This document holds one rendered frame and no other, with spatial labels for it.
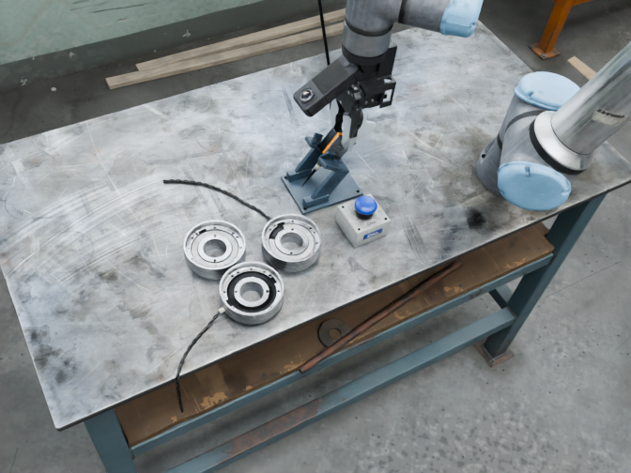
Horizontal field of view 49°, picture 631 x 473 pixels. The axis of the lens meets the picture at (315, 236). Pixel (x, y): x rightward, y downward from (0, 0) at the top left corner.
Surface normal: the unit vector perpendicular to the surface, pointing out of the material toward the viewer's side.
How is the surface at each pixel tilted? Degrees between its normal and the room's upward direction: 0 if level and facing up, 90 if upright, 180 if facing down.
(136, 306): 0
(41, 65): 90
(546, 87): 7
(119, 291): 0
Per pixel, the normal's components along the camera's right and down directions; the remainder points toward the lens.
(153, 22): 0.48, 0.72
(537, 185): -0.32, 0.81
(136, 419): 0.08, -0.60
